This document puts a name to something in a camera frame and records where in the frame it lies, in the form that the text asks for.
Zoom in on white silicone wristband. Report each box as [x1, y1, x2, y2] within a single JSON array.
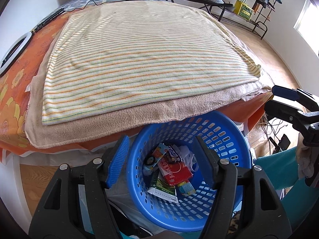
[[185, 153, 199, 173]]

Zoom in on red tissue box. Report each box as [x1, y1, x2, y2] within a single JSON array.
[[157, 157, 193, 186]]

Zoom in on green white milk carton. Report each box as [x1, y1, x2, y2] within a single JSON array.
[[148, 170, 178, 203]]

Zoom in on white colourful paper wrapper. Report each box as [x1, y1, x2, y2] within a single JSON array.
[[177, 180, 196, 196]]

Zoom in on brown chocolate bar wrapper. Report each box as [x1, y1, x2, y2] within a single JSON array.
[[165, 145, 182, 164]]

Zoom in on teal grapefruit tube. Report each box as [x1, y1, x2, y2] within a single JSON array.
[[142, 143, 169, 176]]

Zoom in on blue plastic laundry basket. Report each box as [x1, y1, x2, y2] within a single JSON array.
[[127, 111, 252, 232]]

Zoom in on black clothes rack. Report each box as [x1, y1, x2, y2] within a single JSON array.
[[213, 0, 282, 39]]

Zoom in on pink beige towel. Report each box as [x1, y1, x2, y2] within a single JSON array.
[[24, 0, 274, 150]]

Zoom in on yellow crate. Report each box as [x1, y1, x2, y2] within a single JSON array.
[[233, 0, 254, 21]]

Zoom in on orange floral bedsheet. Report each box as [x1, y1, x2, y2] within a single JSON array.
[[1, 14, 273, 157]]

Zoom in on striped cream towel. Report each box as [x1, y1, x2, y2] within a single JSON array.
[[42, 1, 262, 125]]

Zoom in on black tripod stand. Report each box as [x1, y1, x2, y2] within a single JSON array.
[[31, 8, 64, 33]]

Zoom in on floor cables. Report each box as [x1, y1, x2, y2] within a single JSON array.
[[259, 115, 292, 155]]

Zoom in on white ring light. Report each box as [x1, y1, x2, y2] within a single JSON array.
[[0, 31, 33, 77]]

